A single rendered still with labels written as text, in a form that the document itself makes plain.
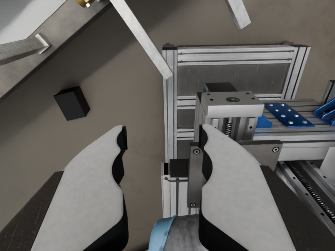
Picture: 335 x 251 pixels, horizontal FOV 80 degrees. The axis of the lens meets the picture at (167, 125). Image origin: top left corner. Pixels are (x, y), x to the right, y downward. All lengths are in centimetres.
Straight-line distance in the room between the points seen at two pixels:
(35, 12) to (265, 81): 122
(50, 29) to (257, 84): 113
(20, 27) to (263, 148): 88
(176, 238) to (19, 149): 188
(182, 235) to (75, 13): 69
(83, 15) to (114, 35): 72
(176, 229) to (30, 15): 82
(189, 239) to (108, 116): 136
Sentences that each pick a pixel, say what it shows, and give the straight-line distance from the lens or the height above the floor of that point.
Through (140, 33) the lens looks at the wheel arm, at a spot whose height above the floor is 82.
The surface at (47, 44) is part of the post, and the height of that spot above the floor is 72.
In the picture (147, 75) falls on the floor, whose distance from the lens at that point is 149.
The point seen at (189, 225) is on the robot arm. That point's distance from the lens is 42.
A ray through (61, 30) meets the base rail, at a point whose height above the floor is 70.
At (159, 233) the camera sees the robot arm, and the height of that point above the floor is 120.
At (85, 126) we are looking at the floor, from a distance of 176.
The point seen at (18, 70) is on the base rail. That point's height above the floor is 70.
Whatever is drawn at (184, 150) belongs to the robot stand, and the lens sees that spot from 153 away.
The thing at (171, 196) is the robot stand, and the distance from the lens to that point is 72.
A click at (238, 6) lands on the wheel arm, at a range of 63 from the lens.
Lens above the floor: 143
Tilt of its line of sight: 60 degrees down
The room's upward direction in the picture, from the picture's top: 177 degrees clockwise
